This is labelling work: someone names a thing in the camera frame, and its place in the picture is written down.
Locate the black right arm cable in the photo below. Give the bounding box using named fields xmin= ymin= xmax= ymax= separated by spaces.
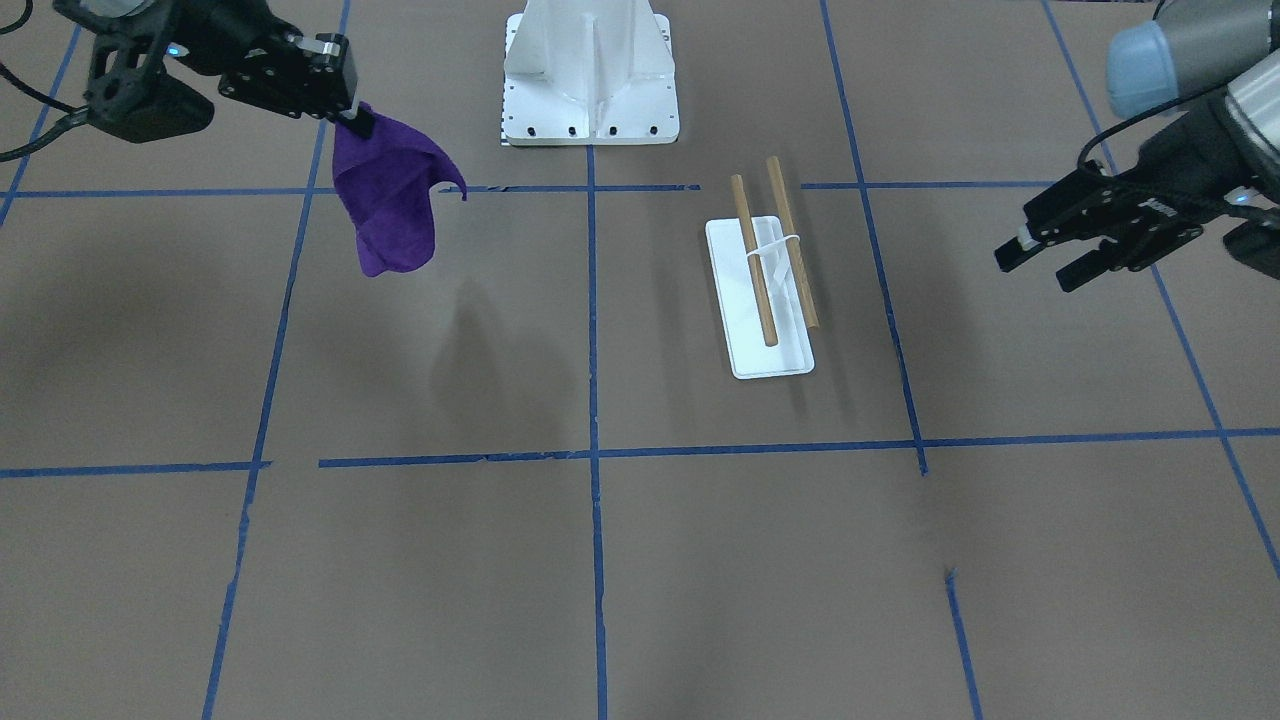
xmin=0 ymin=0 xmax=101 ymax=167

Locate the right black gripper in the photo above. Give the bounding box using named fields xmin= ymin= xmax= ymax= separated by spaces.
xmin=172 ymin=1 xmax=376 ymax=138

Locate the purple microfibre towel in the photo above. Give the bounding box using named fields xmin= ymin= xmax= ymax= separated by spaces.
xmin=332 ymin=102 xmax=468 ymax=278

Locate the white towel rack base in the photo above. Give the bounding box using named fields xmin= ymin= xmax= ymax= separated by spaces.
xmin=705 ymin=217 xmax=815 ymax=380

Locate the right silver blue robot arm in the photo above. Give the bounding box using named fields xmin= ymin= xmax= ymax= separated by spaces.
xmin=52 ymin=1 xmax=375 ymax=143

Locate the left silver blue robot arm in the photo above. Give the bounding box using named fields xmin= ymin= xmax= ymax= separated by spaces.
xmin=995 ymin=1 xmax=1279 ymax=292

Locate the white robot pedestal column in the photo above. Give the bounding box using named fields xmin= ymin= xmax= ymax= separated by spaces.
xmin=500 ymin=1 xmax=681 ymax=147

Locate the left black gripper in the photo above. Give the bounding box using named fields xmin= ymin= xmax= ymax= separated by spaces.
xmin=995 ymin=95 xmax=1277 ymax=293

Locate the lower wooden rack rod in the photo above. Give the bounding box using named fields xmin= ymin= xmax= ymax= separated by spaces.
xmin=765 ymin=155 xmax=820 ymax=329

